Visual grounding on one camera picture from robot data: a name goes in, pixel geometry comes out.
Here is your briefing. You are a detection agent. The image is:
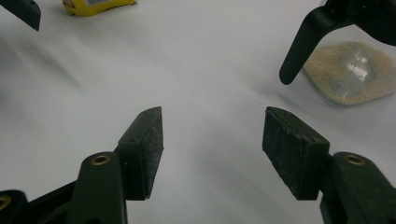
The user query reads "yellow sauce pouch green cap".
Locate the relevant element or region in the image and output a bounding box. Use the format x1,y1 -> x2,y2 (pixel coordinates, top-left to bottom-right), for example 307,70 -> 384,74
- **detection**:
62,0 -> 137,17

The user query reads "white table cover sheet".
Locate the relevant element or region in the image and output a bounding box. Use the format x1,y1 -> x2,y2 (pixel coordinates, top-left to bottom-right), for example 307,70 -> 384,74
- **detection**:
0,0 -> 396,224

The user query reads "clear seasoning jar black lid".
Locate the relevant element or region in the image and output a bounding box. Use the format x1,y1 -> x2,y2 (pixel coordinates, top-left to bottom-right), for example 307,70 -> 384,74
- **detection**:
278,0 -> 396,106

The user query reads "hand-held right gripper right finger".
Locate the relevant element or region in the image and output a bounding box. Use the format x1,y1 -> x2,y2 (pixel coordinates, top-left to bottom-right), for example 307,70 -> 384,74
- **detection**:
262,105 -> 396,224

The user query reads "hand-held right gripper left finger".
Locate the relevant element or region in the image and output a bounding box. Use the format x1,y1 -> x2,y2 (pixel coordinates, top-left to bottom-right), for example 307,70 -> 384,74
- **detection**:
66,105 -> 164,224

